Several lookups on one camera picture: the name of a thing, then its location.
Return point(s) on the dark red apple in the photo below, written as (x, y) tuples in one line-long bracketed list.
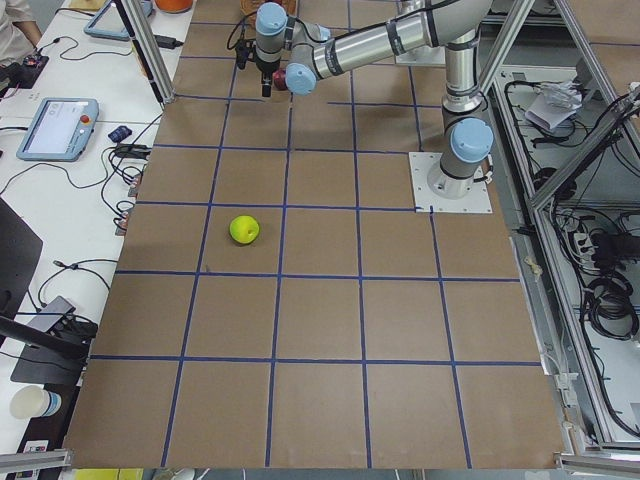
[(279, 80)]

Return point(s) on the green apple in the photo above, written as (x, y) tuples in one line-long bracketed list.
[(244, 229)]

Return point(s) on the wicker basket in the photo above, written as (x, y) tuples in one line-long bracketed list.
[(248, 6)]

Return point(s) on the black power adapter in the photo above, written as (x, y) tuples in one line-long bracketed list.
[(167, 42)]

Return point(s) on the orange round container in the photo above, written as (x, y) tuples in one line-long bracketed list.
[(174, 6)]

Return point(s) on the small dark blue pouch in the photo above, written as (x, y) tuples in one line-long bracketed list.
[(119, 134)]

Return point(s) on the far teach pendant tablet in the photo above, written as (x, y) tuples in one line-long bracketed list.
[(107, 24)]

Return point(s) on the teach pendant tablet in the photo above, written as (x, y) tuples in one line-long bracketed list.
[(60, 130), (107, 24)]

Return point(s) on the near teach pendant tablet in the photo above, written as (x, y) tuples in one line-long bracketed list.
[(60, 130)]

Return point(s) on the crumpled white papers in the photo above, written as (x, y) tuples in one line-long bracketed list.
[(555, 103)]

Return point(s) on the grey usb hub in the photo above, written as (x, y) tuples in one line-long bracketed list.
[(51, 314)]

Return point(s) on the black monitor stand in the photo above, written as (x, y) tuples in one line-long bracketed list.
[(56, 342)]

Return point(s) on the white paper cup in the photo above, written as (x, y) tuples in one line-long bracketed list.
[(34, 402)]

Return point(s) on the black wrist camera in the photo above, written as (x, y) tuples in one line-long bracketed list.
[(243, 52)]

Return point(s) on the aluminium frame post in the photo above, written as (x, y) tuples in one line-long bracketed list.
[(145, 45)]

